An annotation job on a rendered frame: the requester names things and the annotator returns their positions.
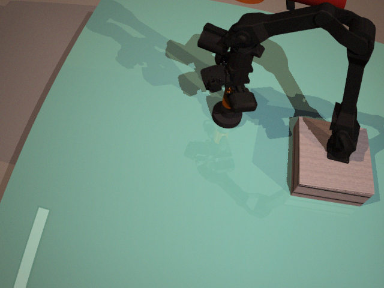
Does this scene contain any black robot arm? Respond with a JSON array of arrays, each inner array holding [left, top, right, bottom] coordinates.
[[197, 2, 376, 164]]

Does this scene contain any orange knob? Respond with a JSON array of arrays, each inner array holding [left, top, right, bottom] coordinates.
[[222, 87, 234, 109]]

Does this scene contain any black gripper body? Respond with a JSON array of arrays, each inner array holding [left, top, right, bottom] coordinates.
[[215, 51, 257, 113]]

